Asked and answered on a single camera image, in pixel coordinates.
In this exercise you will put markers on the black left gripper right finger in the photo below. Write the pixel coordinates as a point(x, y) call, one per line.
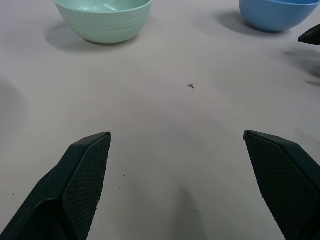
point(287, 180)

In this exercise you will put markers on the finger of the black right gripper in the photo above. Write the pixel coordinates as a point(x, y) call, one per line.
point(311, 36)

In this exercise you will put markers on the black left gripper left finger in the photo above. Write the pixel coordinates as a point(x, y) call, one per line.
point(67, 190)

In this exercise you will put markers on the blue bowl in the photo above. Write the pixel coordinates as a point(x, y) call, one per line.
point(275, 15)

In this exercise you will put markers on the green ribbed bowl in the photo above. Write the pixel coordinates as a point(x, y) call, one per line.
point(105, 21)

